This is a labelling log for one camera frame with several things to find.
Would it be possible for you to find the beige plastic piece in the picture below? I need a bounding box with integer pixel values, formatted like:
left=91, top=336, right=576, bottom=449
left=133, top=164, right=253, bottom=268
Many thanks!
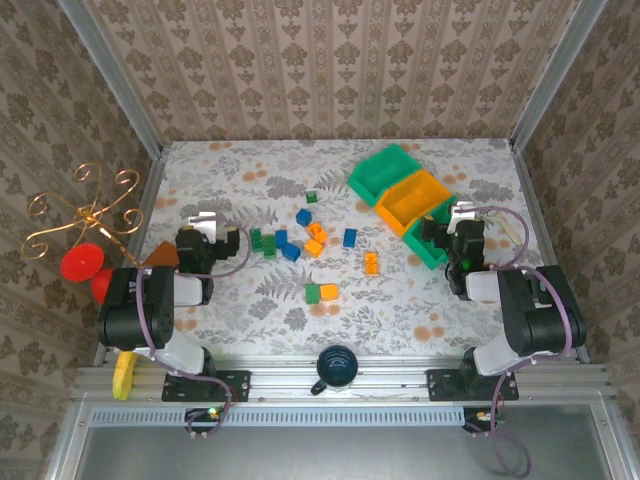
left=487, top=212, right=520, bottom=242

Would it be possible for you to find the dark teal mug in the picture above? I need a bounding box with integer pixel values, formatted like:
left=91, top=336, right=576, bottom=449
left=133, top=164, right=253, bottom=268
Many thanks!
left=310, top=344, right=360, bottom=397

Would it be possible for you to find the green plastic bin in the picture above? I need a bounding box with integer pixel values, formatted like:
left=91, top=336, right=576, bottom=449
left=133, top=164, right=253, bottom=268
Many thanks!
left=348, top=143, right=420, bottom=207
left=403, top=202, right=457, bottom=272

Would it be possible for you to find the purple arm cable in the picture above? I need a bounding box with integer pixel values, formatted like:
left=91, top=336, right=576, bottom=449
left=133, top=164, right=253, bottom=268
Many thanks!
left=469, top=204, right=576, bottom=479
left=134, top=214, right=251, bottom=441

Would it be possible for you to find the gold wire ornament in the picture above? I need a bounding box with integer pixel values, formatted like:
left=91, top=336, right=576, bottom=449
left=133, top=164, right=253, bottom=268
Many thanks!
left=22, top=162, right=147, bottom=267

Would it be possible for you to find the aluminium frame post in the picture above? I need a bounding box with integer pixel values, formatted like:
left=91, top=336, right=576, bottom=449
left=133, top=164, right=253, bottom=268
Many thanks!
left=57, top=0, right=166, bottom=157
left=509, top=0, right=609, bottom=151

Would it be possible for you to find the small circuit board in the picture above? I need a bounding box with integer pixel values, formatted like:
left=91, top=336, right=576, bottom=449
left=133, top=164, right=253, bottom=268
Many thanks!
left=185, top=407, right=224, bottom=434
left=463, top=407, right=506, bottom=434

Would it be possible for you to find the orange plastic bin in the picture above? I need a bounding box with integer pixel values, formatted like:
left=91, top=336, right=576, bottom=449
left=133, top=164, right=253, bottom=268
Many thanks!
left=375, top=169, right=454, bottom=237

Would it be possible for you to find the red plastic disc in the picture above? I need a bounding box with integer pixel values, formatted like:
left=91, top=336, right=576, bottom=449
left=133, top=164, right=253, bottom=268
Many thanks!
left=60, top=243, right=106, bottom=284

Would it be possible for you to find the yellow toy banana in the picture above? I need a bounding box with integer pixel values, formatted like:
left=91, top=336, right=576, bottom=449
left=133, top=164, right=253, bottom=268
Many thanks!
left=112, top=351, right=140, bottom=402

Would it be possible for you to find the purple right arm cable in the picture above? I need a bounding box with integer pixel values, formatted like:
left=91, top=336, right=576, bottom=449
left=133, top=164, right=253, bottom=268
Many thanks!
left=469, top=204, right=576, bottom=479

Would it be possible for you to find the red plastic ball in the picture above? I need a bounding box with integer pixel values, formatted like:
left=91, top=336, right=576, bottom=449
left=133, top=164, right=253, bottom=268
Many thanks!
left=90, top=267, right=117, bottom=305

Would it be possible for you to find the white slotted cable duct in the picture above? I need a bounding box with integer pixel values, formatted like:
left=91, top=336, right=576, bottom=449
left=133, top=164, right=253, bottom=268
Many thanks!
left=89, top=405, right=466, bottom=427

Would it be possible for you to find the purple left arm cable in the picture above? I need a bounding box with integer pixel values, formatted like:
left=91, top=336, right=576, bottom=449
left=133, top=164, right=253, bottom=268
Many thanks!
left=134, top=214, right=251, bottom=441

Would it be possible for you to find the brown triangular block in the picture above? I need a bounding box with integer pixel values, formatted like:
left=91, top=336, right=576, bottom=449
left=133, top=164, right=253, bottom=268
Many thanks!
left=142, top=240, right=180, bottom=267

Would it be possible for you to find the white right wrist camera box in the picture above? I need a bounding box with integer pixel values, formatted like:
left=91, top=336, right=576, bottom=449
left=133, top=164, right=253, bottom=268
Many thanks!
left=448, top=201, right=477, bottom=234

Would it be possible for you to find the grey metal panel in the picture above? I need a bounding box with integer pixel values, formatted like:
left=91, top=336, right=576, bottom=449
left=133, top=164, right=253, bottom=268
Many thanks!
left=44, top=399, right=640, bottom=480

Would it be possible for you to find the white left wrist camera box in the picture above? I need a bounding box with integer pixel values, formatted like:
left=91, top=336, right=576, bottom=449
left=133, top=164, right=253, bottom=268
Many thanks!
left=188, top=211, right=217, bottom=244

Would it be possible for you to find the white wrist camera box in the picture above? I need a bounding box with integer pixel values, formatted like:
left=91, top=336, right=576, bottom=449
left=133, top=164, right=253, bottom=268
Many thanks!
left=448, top=201, right=477, bottom=234
left=188, top=211, right=217, bottom=244

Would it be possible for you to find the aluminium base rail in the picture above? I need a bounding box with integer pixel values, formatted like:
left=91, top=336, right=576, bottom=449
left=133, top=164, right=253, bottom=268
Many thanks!
left=74, top=355, right=614, bottom=402

